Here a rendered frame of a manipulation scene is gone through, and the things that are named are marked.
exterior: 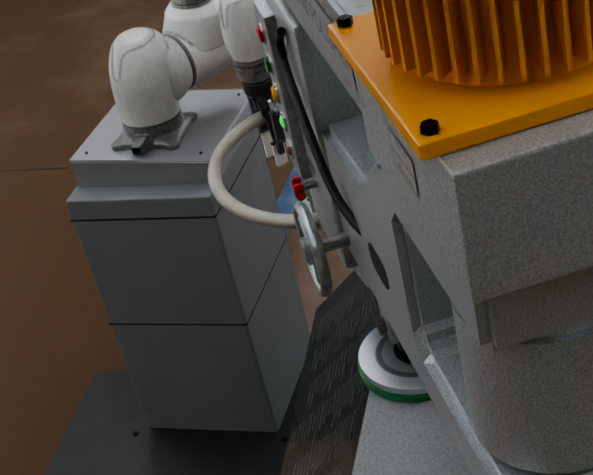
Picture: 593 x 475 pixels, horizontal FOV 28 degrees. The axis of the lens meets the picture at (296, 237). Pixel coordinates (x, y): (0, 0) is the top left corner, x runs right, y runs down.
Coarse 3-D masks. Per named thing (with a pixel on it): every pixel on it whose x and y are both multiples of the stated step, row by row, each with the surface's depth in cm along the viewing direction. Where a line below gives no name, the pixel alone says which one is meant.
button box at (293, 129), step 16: (256, 0) 180; (256, 16) 180; (272, 16) 174; (272, 32) 175; (272, 48) 176; (272, 64) 179; (272, 80) 186; (288, 96) 181; (288, 112) 182; (288, 128) 184; (304, 144) 186; (304, 160) 187; (304, 176) 189
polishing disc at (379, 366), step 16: (368, 336) 214; (384, 336) 213; (368, 352) 210; (384, 352) 209; (368, 368) 207; (384, 368) 206; (400, 368) 205; (384, 384) 202; (400, 384) 201; (416, 384) 200
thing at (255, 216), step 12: (252, 120) 272; (264, 120) 274; (240, 132) 270; (228, 144) 267; (216, 156) 263; (216, 168) 259; (216, 180) 256; (216, 192) 253; (228, 192) 252; (228, 204) 248; (240, 204) 247; (240, 216) 246; (252, 216) 244; (264, 216) 243; (276, 216) 242; (288, 216) 241; (312, 216) 239; (288, 228) 242
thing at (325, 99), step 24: (288, 24) 164; (288, 48) 170; (312, 48) 164; (312, 72) 165; (312, 96) 167; (336, 96) 168; (312, 120) 170; (336, 120) 170; (312, 192) 195; (336, 216) 179
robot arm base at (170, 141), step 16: (192, 112) 307; (128, 128) 297; (144, 128) 295; (160, 128) 295; (176, 128) 298; (112, 144) 299; (128, 144) 298; (144, 144) 294; (160, 144) 295; (176, 144) 294
